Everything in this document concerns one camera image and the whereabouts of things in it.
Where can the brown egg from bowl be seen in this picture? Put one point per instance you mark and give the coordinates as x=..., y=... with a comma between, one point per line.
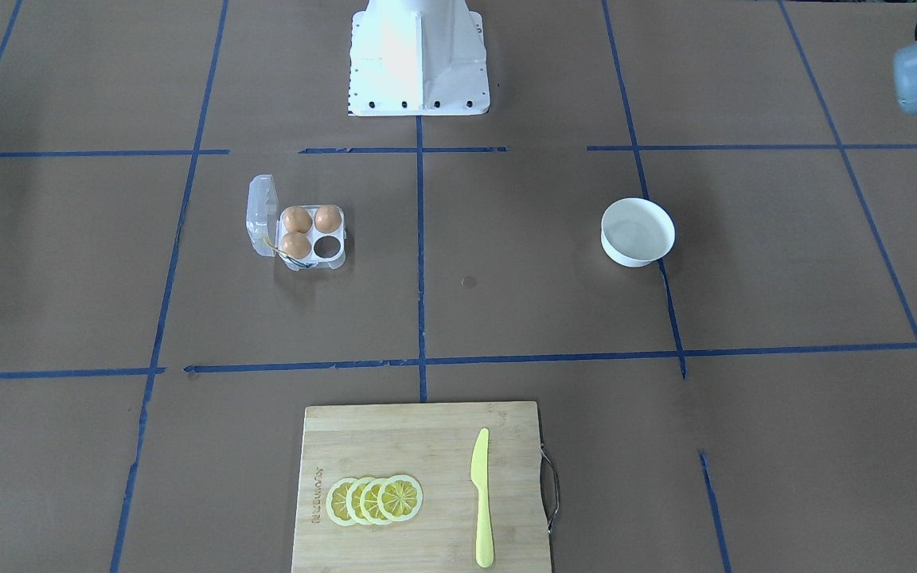
x=328, y=219

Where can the brown egg front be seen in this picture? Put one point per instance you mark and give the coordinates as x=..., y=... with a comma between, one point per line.
x=295, y=245

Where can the white round bowl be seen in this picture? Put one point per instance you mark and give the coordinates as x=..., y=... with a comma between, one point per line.
x=635, y=232

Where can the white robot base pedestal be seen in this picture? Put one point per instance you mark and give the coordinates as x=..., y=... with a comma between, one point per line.
x=417, y=58

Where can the bamboo cutting board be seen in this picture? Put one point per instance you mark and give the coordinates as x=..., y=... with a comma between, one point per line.
x=432, y=442

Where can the clear plastic egg box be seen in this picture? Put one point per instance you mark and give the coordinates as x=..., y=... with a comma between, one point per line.
x=264, y=228

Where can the yellow plastic knife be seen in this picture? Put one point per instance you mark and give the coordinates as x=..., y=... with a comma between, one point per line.
x=484, y=554

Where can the brown egg rear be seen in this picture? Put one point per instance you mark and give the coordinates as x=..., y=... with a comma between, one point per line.
x=296, y=219

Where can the lemon slice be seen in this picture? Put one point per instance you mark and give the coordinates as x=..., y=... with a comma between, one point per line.
x=369, y=502
x=400, y=498
x=339, y=502
x=354, y=501

